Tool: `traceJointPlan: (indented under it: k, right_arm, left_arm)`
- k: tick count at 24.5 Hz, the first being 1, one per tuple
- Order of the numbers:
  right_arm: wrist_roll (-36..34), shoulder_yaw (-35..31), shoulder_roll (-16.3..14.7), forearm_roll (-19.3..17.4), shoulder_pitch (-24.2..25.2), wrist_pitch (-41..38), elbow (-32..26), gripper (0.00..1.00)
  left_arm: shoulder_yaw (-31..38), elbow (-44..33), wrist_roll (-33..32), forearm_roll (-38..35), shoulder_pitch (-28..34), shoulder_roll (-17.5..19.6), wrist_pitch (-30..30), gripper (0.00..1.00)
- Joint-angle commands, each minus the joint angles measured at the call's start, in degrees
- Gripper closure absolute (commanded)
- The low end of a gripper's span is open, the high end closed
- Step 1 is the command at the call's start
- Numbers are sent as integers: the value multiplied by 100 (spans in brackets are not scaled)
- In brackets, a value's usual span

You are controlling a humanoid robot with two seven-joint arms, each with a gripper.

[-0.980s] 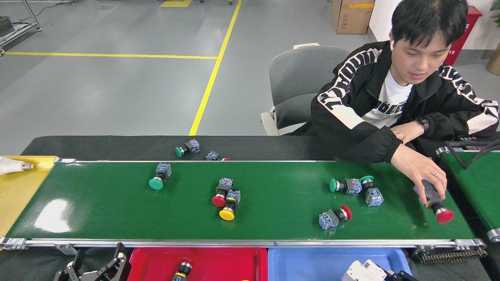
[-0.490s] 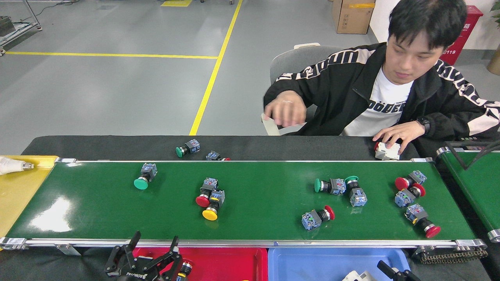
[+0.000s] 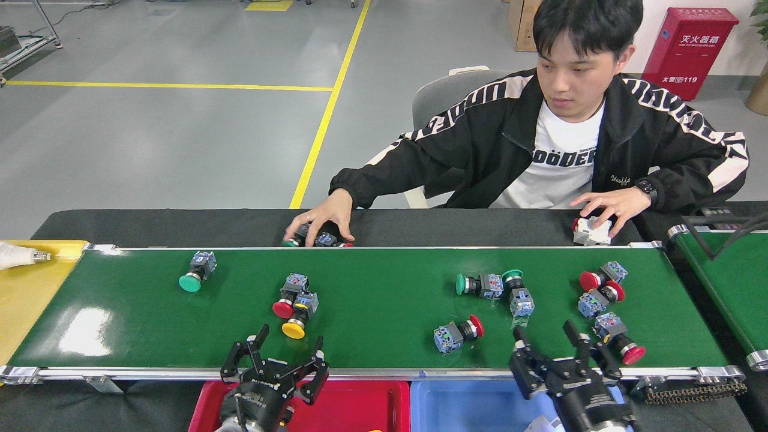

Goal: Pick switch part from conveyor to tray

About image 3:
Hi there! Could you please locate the person's right hand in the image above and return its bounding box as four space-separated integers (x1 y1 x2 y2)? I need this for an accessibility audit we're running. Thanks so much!
283 188 356 248

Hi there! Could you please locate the white light bulb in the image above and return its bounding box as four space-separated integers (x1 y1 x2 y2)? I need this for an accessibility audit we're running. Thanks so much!
0 242 52 271

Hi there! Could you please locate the black metal bracket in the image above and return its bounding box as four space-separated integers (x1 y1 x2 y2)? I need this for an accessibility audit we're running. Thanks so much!
681 213 768 262

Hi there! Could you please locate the short green conveyor belt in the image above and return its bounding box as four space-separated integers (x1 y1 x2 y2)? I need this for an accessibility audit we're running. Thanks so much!
667 224 768 371

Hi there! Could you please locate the person's left hand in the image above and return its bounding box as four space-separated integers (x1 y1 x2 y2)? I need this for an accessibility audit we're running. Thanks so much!
569 187 652 239

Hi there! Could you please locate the white switch part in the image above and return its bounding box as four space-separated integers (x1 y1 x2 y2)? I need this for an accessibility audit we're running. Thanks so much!
571 215 613 247
523 413 566 432

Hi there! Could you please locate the red fire extinguisher box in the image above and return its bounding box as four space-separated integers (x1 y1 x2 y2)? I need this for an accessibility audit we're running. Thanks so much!
642 7 740 101

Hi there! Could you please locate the black control box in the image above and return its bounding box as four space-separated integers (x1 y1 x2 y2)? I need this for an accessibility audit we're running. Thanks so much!
700 206 754 233

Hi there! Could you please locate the black wristwatch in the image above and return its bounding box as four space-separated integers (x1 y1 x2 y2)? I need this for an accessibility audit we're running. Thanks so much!
635 177 659 208

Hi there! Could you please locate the yellow plastic tray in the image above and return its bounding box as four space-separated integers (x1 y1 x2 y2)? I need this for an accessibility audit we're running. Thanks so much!
0 240 89 367

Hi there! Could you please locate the red plastic bin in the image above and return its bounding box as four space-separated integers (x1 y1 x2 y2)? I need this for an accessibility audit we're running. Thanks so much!
187 379 412 432

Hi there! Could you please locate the brown cardboard box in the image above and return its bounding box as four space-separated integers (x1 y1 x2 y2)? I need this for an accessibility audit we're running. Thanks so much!
508 0 544 53

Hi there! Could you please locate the silver metal rack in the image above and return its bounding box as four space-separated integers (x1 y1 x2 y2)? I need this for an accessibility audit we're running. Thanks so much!
0 0 64 86

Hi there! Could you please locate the blue plastic bin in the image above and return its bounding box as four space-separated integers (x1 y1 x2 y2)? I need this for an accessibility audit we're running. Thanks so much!
410 379 634 432

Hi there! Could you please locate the grey office chair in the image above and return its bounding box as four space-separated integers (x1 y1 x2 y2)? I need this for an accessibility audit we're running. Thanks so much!
403 65 517 209

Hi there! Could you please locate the grey metal box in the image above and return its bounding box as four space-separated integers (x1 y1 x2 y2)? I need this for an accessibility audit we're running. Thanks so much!
0 25 22 58

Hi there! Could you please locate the black drive chain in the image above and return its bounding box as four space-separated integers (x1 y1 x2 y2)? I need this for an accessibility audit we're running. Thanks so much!
630 379 748 404

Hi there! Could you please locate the long green conveyor belt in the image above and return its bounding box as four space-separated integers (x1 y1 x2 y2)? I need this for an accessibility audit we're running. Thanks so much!
0 242 748 391

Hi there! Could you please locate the potted plant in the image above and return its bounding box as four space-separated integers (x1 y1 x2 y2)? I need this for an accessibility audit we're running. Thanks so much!
746 0 768 116

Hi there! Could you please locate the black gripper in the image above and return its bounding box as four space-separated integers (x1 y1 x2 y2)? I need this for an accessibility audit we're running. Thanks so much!
220 324 331 432
509 320 637 432

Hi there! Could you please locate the person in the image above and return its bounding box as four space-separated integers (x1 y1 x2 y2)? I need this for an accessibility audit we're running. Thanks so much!
329 0 751 211

